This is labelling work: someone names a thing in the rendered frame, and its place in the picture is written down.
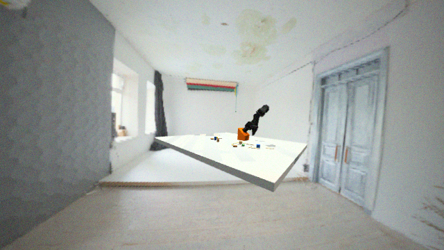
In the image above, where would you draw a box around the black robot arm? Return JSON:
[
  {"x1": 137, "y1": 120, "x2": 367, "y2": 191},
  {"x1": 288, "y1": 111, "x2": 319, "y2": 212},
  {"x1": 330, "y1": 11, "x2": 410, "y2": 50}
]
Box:
[{"x1": 242, "y1": 105, "x2": 269, "y2": 133}]

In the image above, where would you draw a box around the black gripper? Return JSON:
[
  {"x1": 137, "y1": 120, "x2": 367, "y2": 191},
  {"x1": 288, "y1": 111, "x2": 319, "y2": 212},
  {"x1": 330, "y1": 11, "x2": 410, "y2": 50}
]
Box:
[{"x1": 250, "y1": 119, "x2": 259, "y2": 135}]

